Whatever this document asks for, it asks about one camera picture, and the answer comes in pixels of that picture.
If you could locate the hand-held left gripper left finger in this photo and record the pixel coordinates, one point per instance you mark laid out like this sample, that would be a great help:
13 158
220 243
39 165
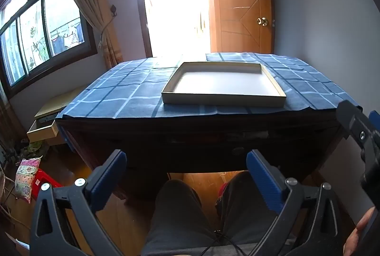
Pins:
109 174

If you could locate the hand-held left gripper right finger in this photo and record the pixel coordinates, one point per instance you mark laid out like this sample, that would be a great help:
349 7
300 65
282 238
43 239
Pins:
262 179

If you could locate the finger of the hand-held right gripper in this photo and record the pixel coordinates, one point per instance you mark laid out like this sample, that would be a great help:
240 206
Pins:
375 119
351 121

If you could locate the shallow cardboard tray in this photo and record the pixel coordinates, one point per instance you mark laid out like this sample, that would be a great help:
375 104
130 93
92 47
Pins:
222 84

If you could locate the light wooden drawer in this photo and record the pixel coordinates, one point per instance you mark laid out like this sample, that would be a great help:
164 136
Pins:
41 133

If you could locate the person's right hand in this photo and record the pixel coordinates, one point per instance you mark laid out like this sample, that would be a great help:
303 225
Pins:
362 223

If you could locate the person's right leg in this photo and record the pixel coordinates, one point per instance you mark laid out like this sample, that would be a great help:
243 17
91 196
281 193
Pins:
246 214

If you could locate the person's leg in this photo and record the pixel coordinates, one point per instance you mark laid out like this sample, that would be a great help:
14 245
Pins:
175 214
246 214

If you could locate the red plastic stool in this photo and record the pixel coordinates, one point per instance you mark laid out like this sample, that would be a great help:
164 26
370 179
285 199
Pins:
44 178

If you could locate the dark wooden table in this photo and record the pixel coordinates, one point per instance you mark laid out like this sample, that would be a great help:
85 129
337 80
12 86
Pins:
178 143

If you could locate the person's left leg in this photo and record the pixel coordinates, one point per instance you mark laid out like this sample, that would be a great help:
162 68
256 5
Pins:
175 214

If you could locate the blue plaid tablecloth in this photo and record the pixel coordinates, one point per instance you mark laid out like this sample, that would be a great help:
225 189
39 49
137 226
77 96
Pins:
118 95

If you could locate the floral patterned bag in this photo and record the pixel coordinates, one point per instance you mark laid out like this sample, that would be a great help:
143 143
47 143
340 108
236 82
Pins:
25 179

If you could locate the brass door knob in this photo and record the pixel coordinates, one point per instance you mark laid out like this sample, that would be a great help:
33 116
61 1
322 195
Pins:
262 21

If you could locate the orange wooden door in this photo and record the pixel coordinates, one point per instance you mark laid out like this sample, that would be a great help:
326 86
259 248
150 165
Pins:
240 27

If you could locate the dark framed window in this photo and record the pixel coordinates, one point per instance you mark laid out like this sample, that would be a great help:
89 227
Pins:
38 30

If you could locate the black wall hook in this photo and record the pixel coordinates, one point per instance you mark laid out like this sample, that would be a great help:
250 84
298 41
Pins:
112 9

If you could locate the dark door frame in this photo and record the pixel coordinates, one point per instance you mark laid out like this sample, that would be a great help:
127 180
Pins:
144 7

